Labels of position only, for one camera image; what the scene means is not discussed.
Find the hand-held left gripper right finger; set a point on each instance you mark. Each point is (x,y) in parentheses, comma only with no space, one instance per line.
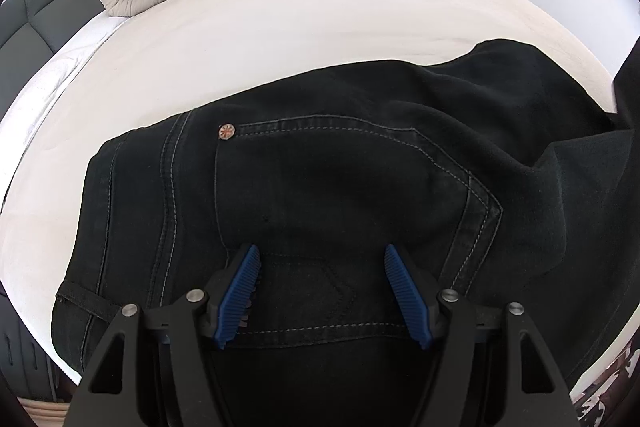
(405,297)

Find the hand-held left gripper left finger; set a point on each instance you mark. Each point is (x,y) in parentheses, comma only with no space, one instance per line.
(240,297)

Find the white sheeted bed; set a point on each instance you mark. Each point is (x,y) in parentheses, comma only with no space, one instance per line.
(275,22)

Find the camouflage patterned cloth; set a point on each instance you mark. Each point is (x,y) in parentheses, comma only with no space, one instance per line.
(610,382)

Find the black denim pants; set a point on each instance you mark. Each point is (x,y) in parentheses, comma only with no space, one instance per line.
(325,167)

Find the grey padded headboard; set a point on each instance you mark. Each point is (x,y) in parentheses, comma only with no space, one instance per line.
(30,17)

